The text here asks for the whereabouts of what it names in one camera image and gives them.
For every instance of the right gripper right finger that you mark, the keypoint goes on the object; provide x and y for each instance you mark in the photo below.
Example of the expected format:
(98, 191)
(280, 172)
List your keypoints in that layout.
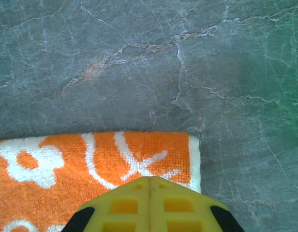
(180, 212)

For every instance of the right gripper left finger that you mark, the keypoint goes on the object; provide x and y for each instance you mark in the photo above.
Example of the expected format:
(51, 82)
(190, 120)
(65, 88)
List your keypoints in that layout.
(122, 212)

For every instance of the bright orange white print towel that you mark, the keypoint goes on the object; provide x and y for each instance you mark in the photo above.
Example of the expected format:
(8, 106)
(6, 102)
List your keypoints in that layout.
(66, 181)

